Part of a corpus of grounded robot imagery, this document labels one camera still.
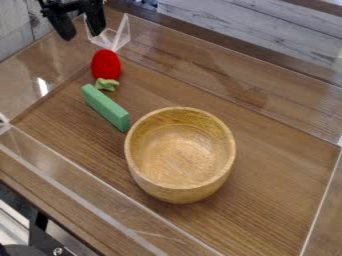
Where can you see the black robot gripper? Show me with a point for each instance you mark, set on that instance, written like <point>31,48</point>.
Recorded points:
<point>55,10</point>

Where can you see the red plush strawberry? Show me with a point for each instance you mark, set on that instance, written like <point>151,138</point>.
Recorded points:
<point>106,69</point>

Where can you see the green rectangular block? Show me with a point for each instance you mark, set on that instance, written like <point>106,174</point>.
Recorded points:
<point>114,113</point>

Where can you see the wooden bowl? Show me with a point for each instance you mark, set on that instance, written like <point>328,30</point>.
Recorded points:
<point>181,150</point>

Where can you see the clear acrylic tray walls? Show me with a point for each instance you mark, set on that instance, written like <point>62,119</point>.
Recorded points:
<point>278,207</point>

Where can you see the black metal table frame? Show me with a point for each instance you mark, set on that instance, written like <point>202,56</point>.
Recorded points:
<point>30,233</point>

